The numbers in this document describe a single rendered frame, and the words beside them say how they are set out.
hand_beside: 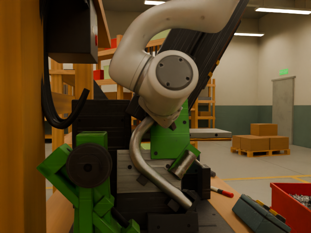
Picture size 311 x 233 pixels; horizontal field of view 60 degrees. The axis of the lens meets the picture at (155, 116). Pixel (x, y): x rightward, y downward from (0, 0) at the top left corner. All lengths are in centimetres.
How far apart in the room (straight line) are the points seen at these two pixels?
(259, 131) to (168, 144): 673
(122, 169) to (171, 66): 42
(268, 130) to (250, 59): 435
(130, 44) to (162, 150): 38
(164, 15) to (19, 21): 27
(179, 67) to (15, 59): 30
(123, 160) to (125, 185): 7
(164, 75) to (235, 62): 1058
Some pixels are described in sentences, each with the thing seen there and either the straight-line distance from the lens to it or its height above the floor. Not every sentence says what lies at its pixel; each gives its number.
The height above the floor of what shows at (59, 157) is 113.
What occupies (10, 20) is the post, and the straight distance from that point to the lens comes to 59.
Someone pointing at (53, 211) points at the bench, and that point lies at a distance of 98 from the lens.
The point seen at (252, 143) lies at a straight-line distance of 684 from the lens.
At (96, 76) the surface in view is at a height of 172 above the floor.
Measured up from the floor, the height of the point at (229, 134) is 112.
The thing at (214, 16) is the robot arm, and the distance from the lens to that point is 50.
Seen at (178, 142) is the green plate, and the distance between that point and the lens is 78.
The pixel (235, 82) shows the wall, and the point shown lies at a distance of 1092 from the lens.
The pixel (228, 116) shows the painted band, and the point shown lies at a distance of 1076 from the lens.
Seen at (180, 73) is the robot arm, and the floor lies 127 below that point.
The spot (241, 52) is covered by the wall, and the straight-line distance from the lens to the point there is 1117.
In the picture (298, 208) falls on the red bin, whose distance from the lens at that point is 98.
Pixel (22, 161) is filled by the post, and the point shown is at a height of 112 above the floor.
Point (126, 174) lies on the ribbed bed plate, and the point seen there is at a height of 103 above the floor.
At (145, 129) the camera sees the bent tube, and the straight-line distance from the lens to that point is 72.
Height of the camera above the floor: 122
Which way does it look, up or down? 2 degrees down
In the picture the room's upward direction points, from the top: straight up
